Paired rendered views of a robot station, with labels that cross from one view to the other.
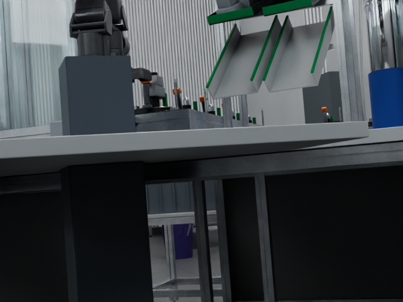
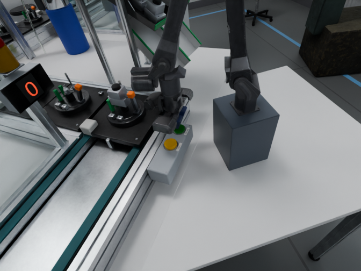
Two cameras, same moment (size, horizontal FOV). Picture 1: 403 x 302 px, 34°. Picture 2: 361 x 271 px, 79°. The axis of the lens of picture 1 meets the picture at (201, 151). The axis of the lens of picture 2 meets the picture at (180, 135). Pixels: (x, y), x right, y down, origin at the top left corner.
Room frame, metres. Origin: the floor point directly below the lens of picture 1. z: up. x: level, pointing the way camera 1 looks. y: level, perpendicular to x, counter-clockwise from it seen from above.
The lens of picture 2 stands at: (1.58, 0.72, 1.49)
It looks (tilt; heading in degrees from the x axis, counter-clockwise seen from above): 47 degrees down; 280
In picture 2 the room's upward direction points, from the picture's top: 10 degrees counter-clockwise
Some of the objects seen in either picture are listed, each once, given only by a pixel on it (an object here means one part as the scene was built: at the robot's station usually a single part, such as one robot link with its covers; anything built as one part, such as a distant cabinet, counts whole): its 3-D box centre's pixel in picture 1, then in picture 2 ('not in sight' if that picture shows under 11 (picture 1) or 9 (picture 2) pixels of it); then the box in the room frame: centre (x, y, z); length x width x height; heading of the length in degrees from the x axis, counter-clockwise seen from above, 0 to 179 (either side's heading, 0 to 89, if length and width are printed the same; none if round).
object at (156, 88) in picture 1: (154, 85); (116, 93); (1.87, 0.12, 1.06); 0.08 x 0.04 x 0.07; 161
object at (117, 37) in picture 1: (111, 38); (169, 78); (1.67, 0.21, 1.16); 0.09 x 0.06 x 0.07; 175
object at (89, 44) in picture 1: (93, 48); (245, 97); (1.46, 0.22, 1.09); 0.07 x 0.07 x 0.06; 18
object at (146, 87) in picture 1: (147, 91); (131, 101); (1.82, 0.14, 1.04); 0.04 x 0.02 x 0.08; 161
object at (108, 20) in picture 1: (89, 23); (246, 80); (1.47, 0.23, 1.15); 0.09 x 0.07 x 0.06; 85
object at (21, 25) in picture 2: not in sight; (30, 15); (2.87, -1.05, 1.01); 0.24 x 0.24 x 0.13; 71
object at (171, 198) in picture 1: (200, 190); not in sight; (4.00, 0.02, 0.73); 0.62 x 0.42 x 0.23; 71
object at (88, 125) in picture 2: not in sight; (89, 127); (1.99, 0.18, 0.97); 0.05 x 0.05 x 0.04; 71
